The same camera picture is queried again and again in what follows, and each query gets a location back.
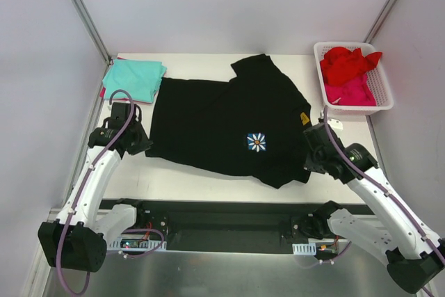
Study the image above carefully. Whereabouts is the white plastic basket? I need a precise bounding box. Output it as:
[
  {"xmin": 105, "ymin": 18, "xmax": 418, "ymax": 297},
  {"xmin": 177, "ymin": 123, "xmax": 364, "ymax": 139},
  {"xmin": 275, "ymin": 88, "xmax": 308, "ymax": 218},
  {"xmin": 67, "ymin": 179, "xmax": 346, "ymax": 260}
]
[{"xmin": 314, "ymin": 42, "xmax": 394, "ymax": 115}]

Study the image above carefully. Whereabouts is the folded teal t-shirt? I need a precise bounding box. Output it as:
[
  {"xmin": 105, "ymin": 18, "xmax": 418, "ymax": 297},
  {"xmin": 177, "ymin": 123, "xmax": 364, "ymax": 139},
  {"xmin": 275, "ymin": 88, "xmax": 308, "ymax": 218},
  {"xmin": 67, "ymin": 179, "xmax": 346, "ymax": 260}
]
[{"xmin": 102, "ymin": 58, "xmax": 167, "ymax": 104}]

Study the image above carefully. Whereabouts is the left aluminium frame post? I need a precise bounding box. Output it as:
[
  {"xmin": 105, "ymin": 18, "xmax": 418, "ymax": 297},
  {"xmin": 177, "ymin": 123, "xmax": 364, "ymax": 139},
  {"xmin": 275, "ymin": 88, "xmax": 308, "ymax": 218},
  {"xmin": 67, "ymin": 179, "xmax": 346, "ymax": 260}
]
[{"xmin": 53, "ymin": 0, "xmax": 113, "ymax": 63}]

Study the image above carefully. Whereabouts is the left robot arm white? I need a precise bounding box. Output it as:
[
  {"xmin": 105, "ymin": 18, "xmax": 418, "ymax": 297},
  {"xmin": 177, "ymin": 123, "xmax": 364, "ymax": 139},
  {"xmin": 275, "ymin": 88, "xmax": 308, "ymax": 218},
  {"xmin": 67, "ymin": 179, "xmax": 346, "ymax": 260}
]
[{"xmin": 38, "ymin": 102, "xmax": 152, "ymax": 273}]

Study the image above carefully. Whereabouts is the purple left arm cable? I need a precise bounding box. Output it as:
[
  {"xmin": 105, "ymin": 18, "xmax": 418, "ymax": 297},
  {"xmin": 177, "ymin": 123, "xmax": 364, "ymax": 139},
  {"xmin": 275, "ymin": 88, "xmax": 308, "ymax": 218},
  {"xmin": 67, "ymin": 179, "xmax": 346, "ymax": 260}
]
[{"xmin": 54, "ymin": 90, "xmax": 136, "ymax": 296}]

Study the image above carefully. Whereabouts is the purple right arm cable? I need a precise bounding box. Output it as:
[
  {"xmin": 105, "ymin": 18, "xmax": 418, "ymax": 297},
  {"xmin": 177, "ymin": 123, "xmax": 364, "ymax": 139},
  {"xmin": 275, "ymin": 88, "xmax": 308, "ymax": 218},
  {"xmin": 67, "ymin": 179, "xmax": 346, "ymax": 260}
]
[{"xmin": 321, "ymin": 106, "xmax": 445, "ymax": 291}]

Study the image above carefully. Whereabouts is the right aluminium frame post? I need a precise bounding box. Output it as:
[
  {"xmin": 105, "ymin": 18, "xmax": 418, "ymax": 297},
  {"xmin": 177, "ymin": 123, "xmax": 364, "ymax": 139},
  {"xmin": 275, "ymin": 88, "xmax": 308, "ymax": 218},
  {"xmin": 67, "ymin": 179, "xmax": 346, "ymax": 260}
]
[{"xmin": 362, "ymin": 0, "xmax": 399, "ymax": 44}]

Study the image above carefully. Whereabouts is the aluminium frame post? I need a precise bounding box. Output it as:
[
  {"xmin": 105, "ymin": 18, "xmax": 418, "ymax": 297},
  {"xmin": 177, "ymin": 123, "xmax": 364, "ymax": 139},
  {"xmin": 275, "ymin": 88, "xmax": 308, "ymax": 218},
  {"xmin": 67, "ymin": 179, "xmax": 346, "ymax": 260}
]
[
  {"xmin": 362, "ymin": 0, "xmax": 399, "ymax": 44},
  {"xmin": 53, "ymin": 0, "xmax": 113, "ymax": 63}
]

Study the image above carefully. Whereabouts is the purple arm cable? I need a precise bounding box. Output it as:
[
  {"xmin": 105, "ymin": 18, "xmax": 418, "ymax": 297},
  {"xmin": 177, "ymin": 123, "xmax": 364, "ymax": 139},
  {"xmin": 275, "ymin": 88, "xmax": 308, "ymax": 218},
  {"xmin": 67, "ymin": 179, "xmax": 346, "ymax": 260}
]
[
  {"xmin": 321, "ymin": 106, "xmax": 445, "ymax": 291},
  {"xmin": 54, "ymin": 90, "xmax": 136, "ymax": 296}
]

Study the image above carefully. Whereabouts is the magenta t-shirt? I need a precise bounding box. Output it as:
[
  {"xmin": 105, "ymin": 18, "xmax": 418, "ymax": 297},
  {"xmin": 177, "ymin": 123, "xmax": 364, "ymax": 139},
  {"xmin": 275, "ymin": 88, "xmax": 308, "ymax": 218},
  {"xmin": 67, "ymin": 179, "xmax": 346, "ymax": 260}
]
[{"xmin": 325, "ymin": 74, "xmax": 377, "ymax": 106}]

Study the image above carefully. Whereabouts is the black t-shirt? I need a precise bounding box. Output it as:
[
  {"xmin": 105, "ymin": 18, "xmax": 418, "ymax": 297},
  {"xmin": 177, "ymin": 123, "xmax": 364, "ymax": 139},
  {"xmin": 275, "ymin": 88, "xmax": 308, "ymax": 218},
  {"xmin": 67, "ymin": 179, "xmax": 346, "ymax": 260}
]
[{"xmin": 145, "ymin": 54, "xmax": 311, "ymax": 188}]

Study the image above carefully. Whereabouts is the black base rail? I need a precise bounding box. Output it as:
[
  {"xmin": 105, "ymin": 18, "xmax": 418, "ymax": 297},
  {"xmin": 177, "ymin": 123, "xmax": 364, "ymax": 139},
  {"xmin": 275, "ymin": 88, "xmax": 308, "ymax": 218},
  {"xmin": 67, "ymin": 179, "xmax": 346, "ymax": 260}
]
[{"xmin": 82, "ymin": 198, "xmax": 383, "ymax": 255}]

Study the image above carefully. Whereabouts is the red t-shirt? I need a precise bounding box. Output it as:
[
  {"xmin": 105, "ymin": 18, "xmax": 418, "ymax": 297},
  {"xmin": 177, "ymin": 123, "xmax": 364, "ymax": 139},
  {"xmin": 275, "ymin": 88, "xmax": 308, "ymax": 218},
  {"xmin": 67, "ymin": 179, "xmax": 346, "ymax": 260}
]
[{"xmin": 320, "ymin": 47, "xmax": 382, "ymax": 86}]

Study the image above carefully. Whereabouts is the folded pink t-shirt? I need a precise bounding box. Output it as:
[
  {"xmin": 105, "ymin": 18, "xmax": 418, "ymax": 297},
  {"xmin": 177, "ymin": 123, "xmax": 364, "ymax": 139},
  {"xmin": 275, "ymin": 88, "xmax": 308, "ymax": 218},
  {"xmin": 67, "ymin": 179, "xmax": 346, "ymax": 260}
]
[{"xmin": 102, "ymin": 59, "xmax": 139, "ymax": 101}]

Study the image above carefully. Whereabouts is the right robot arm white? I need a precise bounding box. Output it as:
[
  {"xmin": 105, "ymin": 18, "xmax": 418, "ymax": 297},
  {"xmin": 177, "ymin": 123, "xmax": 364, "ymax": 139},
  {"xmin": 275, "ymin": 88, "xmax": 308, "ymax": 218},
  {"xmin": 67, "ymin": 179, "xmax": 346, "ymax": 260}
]
[{"xmin": 299, "ymin": 122, "xmax": 444, "ymax": 294}]

